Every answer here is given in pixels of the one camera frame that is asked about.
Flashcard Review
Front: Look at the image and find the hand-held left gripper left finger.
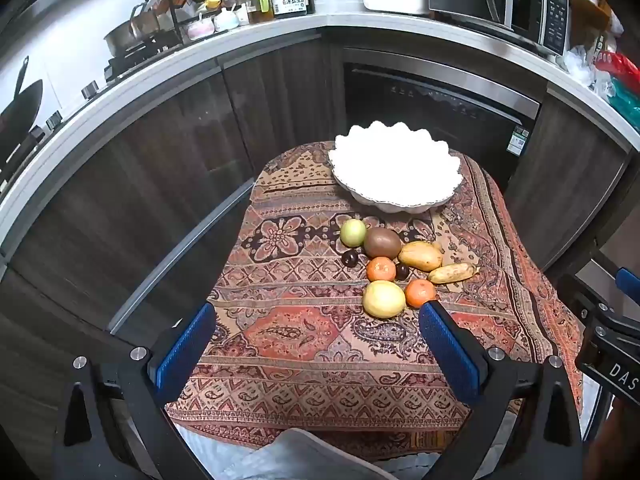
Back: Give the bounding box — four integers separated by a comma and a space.
52, 302, 218, 480

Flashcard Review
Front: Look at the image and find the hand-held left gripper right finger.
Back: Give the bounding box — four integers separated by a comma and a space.
419, 300, 585, 480

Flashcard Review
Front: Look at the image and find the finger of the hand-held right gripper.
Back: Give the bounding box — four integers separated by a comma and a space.
615, 267, 640, 307
557, 274, 610, 322

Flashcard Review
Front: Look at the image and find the orange tangerine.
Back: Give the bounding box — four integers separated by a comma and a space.
404, 278, 438, 309
366, 256, 397, 283

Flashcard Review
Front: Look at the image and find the small yellow banana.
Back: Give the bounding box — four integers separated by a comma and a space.
427, 262, 480, 285

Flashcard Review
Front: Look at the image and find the round yellow lemon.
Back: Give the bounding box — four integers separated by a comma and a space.
362, 280, 406, 320

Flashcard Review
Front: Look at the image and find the white scalloped bowl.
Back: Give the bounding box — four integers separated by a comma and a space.
327, 122, 464, 213

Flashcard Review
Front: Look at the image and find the yellow mango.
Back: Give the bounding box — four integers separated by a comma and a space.
397, 241, 445, 272

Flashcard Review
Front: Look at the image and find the silver cabinet kick plate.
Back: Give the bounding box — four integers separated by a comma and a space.
107, 179, 257, 337

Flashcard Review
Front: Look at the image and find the dark wood cabinet door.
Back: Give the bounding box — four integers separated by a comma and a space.
0, 57, 257, 480
502, 91, 632, 272
219, 35, 347, 182

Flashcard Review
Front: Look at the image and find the patterned paisley tablecloth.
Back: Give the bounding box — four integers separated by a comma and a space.
165, 140, 587, 462

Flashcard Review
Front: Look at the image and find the brown kiwi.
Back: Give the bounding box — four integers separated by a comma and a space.
363, 227, 403, 260

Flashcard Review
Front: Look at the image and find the green apple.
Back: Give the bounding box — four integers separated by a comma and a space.
340, 218, 369, 249

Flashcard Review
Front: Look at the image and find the grey cloth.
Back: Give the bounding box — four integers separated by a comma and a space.
239, 427, 398, 480

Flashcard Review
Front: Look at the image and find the green energy label sticker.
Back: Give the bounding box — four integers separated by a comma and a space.
506, 127, 531, 155

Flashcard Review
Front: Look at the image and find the teal plastic bag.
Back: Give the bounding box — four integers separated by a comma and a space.
607, 79, 640, 132

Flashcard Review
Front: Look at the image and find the red plastic bag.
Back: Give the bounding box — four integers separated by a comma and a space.
595, 52, 640, 94

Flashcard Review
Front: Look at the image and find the white plastic bag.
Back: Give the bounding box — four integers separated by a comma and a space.
564, 44, 614, 97

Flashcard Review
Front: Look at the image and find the built-in black dishwasher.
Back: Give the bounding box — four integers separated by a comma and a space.
342, 47, 544, 188

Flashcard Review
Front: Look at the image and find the grey kitchen countertop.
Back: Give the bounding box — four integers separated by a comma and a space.
0, 1, 640, 246

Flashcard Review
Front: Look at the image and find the black wok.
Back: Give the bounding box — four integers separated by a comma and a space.
0, 56, 44, 162

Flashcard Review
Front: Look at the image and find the silver microwave oven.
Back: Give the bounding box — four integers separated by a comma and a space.
429, 0, 572, 57

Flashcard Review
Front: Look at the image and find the steel cooking pot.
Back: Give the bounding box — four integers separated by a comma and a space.
103, 4, 162, 57

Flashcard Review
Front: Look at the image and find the pink condiment jar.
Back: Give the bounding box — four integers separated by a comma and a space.
185, 14, 216, 41

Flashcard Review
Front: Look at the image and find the white condiment jar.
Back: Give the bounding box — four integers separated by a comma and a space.
214, 8, 241, 32

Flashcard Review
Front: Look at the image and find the yellow oil jug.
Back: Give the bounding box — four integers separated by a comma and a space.
244, 0, 275, 24

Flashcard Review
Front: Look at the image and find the dark soy sauce bottle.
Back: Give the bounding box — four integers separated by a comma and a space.
270, 0, 309, 20

